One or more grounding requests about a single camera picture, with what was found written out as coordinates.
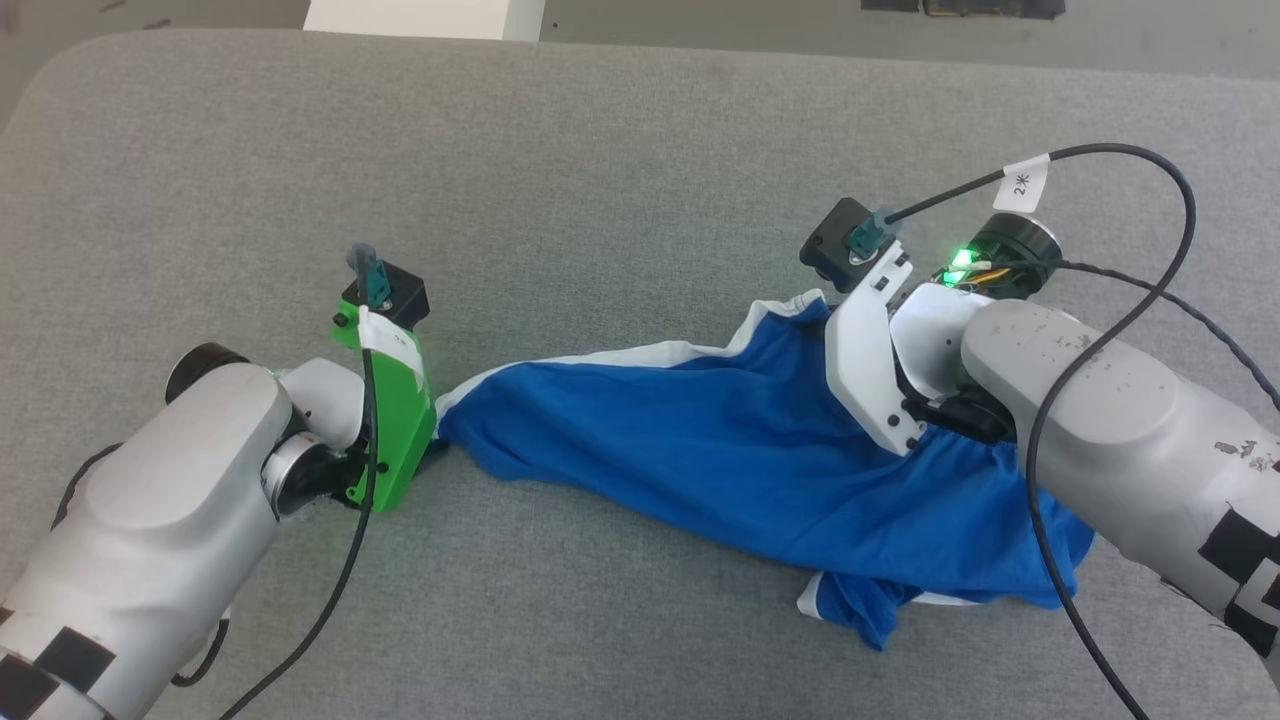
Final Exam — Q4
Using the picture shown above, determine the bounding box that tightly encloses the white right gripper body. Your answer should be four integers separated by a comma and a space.
825, 213, 1063, 457

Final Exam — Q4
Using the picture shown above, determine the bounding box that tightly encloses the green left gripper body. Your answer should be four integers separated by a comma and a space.
330, 290, 438, 514

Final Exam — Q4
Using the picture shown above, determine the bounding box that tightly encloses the white cable label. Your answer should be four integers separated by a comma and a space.
1003, 153, 1051, 213
357, 307, 423, 373

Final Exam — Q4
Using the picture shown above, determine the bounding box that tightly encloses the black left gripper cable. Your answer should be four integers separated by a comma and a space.
218, 243, 391, 720

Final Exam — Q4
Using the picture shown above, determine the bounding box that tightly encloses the white right cable label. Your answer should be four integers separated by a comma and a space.
1003, 153, 1051, 213

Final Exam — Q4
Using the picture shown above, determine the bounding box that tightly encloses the white box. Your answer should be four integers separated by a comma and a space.
303, 0, 547, 42

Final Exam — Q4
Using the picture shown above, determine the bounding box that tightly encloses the white left cable label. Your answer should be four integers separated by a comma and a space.
357, 307, 423, 373

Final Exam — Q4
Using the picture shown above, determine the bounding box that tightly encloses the blue white garment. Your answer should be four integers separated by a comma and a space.
437, 290, 1097, 652

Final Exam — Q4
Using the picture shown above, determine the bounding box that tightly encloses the black right motor cable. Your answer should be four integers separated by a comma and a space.
1040, 258, 1280, 411

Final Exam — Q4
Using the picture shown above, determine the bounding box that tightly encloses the brown floor plate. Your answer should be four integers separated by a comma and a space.
921, 0, 1064, 20

